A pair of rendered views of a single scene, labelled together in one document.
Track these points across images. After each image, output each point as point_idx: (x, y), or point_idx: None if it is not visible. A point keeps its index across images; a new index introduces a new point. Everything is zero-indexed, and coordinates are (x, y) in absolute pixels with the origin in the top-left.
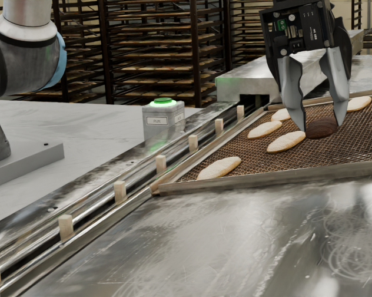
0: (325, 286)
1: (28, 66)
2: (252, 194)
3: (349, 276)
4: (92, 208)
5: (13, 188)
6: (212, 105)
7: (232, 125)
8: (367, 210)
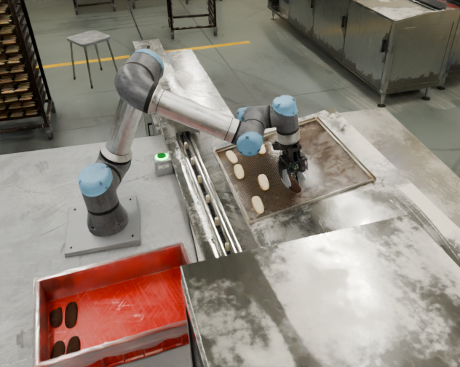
0: None
1: (125, 170)
2: (289, 217)
3: None
4: (217, 233)
5: (149, 230)
6: (167, 143)
7: (199, 160)
8: (335, 219)
